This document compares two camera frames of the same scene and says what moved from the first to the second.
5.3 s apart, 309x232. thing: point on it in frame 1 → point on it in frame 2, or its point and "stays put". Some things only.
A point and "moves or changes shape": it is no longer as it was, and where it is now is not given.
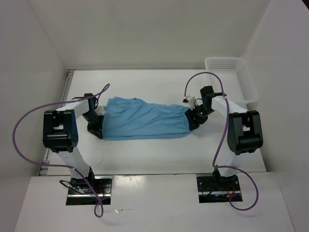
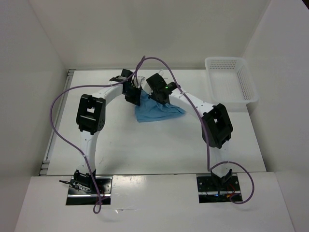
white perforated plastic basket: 239,86 stays put
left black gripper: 97,129 → 136,99
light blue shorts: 126,118 moves or changes shape
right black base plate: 217,189 stays put
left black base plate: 81,193 stays put
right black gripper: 190,114 → 152,96
